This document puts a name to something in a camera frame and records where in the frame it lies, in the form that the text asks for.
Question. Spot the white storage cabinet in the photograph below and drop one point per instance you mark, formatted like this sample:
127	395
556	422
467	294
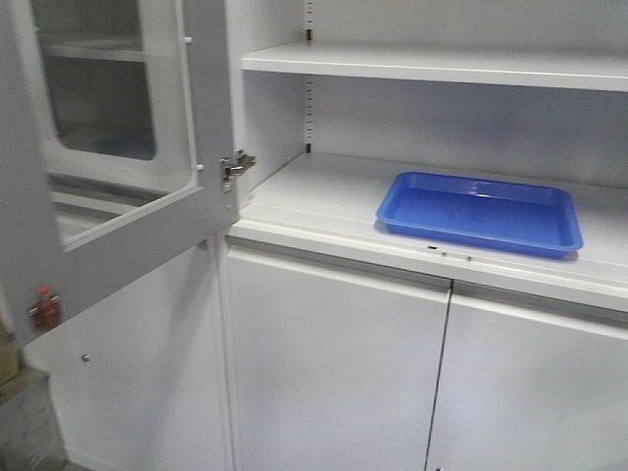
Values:
309	337

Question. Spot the white cabinet glass door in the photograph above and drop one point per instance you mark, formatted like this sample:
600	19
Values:
114	118

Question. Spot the white cabinet shelf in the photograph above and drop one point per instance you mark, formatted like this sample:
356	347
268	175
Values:
554	69

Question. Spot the metal door hinge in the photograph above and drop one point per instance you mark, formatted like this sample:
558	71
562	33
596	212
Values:
235	167

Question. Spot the blue plastic tray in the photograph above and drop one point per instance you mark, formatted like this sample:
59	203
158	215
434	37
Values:
522	218

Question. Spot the red door latch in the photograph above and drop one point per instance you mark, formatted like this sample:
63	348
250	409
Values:
45	314

